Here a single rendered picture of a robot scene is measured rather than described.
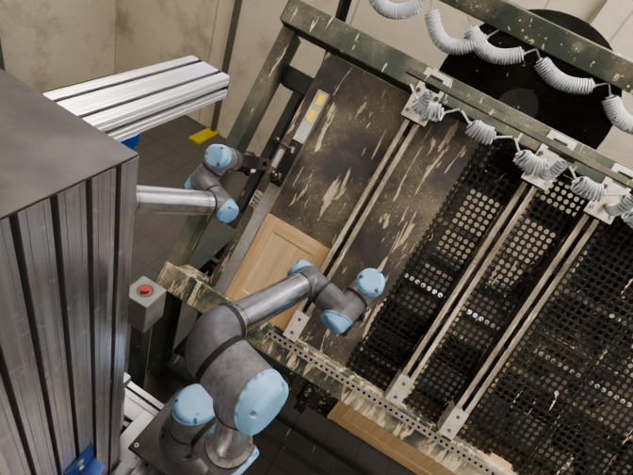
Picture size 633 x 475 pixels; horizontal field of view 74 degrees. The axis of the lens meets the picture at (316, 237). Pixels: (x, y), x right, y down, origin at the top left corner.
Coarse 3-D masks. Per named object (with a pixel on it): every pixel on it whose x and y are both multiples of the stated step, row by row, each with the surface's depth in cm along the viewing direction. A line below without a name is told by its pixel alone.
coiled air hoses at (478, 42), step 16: (368, 0) 193; (384, 0) 190; (416, 0) 186; (384, 16) 193; (400, 16) 191; (432, 16) 185; (432, 32) 188; (464, 32) 185; (480, 32) 183; (448, 48) 188; (464, 48) 186; (480, 48) 189; (496, 48) 183; (512, 48) 181; (544, 64) 183; (544, 80) 182; (560, 80) 183; (576, 80) 177; (592, 80) 175; (608, 112) 178; (624, 112) 175; (624, 128) 178
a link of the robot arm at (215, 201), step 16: (144, 192) 110; (160, 192) 114; (176, 192) 118; (192, 192) 123; (208, 192) 128; (224, 192) 133; (144, 208) 111; (160, 208) 114; (176, 208) 118; (192, 208) 122; (208, 208) 126; (224, 208) 129
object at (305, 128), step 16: (320, 112) 171; (304, 128) 172; (304, 144) 175; (272, 192) 176; (256, 208) 178; (256, 224) 178; (240, 240) 180; (240, 256) 181; (224, 272) 183; (224, 288) 183
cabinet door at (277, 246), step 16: (272, 224) 179; (288, 224) 179; (256, 240) 181; (272, 240) 180; (288, 240) 179; (304, 240) 177; (256, 256) 182; (272, 256) 181; (288, 256) 180; (304, 256) 178; (320, 256) 177; (240, 272) 184; (256, 272) 183; (272, 272) 181; (240, 288) 184; (256, 288) 183; (272, 320) 183; (288, 320) 181
